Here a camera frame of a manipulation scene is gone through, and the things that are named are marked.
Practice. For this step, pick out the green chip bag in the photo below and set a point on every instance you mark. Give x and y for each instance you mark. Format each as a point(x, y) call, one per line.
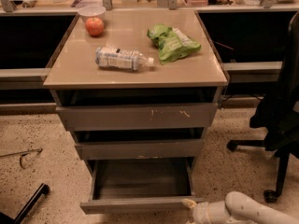
point(171, 43)

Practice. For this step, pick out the grey bottom drawer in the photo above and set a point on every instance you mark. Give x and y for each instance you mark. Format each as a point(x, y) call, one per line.
point(140, 185)

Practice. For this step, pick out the clear plastic water bottle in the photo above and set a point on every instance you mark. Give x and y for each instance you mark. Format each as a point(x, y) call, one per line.
point(123, 59)

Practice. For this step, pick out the red apple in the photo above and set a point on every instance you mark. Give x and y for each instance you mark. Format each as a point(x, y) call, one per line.
point(94, 26)

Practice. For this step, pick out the black office chair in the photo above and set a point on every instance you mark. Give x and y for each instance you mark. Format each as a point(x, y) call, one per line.
point(278, 113)

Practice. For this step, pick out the grey middle drawer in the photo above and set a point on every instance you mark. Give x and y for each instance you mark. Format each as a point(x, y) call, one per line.
point(139, 149)

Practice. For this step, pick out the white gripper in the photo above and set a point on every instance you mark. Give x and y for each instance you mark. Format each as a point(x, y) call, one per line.
point(199, 214)

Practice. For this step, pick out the metal grabber tool on floor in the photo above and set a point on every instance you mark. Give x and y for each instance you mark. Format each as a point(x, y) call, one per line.
point(22, 154)

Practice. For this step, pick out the grey drawer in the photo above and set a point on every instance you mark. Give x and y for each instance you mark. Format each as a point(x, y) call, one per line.
point(140, 185)
point(136, 117)
point(139, 149)

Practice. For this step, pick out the white bowl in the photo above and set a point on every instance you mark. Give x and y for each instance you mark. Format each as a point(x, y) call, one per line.
point(92, 12)

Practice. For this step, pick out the grey top drawer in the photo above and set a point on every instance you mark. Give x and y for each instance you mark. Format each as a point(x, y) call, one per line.
point(136, 117)

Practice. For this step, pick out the black chair leg left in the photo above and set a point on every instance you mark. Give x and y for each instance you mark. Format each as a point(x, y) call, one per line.
point(43, 189)

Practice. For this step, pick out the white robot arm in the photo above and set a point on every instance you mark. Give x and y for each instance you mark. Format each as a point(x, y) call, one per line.
point(236, 208)

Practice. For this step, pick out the grey drawer cabinet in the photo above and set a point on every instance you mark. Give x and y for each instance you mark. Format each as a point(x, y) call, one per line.
point(76, 80)

